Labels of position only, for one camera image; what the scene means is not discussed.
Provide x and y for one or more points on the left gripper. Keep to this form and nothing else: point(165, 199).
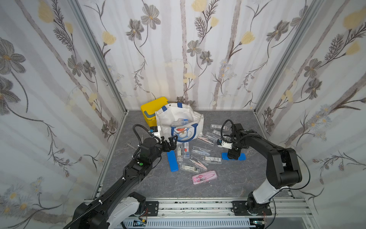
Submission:
point(172, 147)

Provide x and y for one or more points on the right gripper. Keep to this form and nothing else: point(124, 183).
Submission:
point(233, 151)

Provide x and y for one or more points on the clear case with red label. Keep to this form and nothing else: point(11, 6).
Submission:
point(186, 153)

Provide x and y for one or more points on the blue compass case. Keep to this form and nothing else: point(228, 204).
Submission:
point(242, 157)
point(173, 164)

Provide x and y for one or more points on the white canvas cartoon tote bag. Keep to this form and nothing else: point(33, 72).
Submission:
point(172, 112)

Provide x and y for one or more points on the clear long compass case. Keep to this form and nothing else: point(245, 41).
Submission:
point(211, 160)

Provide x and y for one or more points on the pink compass set case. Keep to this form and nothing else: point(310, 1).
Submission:
point(204, 177)

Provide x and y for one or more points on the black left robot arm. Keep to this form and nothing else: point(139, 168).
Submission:
point(113, 207)

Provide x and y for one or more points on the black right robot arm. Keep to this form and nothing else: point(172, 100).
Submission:
point(282, 168)

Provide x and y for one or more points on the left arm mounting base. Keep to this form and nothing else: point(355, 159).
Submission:
point(148, 208)

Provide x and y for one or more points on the right arm mounting base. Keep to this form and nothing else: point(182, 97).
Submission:
point(244, 208)

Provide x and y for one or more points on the clear case with pink compass centre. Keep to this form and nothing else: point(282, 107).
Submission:
point(201, 164)

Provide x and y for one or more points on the clear case small lower centre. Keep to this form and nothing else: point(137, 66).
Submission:
point(190, 168)

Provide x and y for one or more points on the yellow plastic lidded box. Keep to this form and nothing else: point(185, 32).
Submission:
point(148, 110)

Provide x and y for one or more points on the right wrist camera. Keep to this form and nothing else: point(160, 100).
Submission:
point(223, 144)

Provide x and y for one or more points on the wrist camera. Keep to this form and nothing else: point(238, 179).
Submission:
point(155, 130)
point(223, 144)

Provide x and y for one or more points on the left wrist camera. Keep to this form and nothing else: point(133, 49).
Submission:
point(155, 130)

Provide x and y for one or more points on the aluminium front rail frame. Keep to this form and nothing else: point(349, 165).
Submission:
point(215, 213)

